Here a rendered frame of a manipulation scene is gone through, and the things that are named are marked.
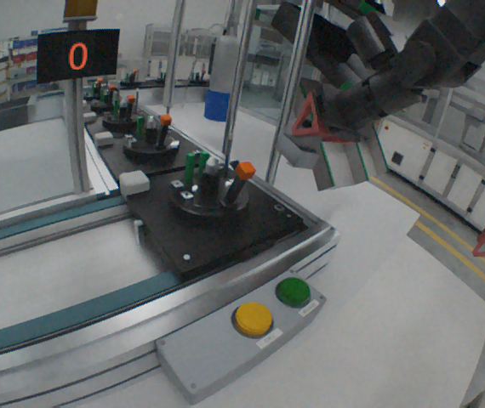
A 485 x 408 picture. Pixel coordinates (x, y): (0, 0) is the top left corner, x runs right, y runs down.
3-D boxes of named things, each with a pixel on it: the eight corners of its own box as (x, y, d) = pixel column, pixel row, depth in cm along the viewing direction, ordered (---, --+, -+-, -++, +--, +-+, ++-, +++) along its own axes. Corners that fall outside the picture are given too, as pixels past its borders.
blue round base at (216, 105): (238, 121, 135) (242, 93, 127) (213, 122, 125) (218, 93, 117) (221, 113, 144) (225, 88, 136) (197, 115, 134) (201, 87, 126)
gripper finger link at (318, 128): (278, 110, 40) (320, 82, 32) (310, 120, 43) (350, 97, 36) (284, 150, 39) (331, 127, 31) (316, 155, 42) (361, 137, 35)
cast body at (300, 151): (312, 170, 43) (332, 133, 39) (293, 167, 40) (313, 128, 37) (287, 145, 48) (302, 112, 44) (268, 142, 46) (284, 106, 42)
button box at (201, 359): (312, 321, 35) (328, 297, 32) (191, 407, 22) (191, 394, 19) (280, 292, 39) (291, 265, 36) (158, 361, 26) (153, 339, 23)
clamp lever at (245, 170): (236, 204, 40) (257, 170, 35) (226, 207, 39) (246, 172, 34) (225, 187, 42) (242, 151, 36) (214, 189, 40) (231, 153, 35)
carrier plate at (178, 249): (300, 228, 46) (305, 218, 45) (180, 283, 31) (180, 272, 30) (221, 170, 60) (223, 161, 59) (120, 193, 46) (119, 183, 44)
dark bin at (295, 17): (374, 101, 48) (395, 76, 42) (339, 92, 42) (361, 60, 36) (308, 36, 59) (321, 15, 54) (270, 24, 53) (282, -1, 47)
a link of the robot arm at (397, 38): (438, 65, 16) (468, 73, 19) (381, -24, 17) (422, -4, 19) (363, 110, 28) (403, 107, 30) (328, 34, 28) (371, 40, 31)
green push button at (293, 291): (311, 299, 32) (316, 290, 31) (292, 314, 30) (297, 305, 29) (290, 281, 34) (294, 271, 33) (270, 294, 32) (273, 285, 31)
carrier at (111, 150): (218, 167, 61) (225, 116, 54) (117, 189, 46) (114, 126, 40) (172, 135, 75) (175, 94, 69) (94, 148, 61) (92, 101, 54)
